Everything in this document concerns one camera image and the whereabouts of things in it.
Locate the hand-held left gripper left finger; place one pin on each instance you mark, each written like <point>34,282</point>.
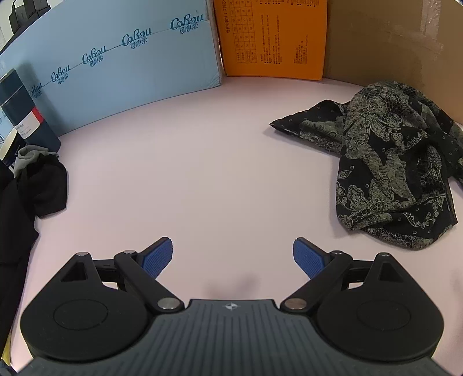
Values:
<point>157,258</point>

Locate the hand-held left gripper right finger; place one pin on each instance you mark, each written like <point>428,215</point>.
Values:
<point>307,258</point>

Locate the black beige lace-patterned garment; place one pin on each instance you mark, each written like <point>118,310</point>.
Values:
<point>379,162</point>

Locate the black garment with grey collar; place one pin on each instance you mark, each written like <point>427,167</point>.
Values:
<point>43,188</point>

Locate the light blue cardboard box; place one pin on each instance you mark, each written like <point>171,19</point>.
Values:
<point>126,72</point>

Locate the dark blue insulated bottle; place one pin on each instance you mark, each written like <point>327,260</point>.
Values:
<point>21,108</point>

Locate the orange cardboard box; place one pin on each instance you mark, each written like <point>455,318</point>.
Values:
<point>271,43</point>

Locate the brown cardboard box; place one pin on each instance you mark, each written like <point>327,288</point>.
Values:
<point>390,43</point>

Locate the black office chair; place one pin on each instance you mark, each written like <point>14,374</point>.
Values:
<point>32,11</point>

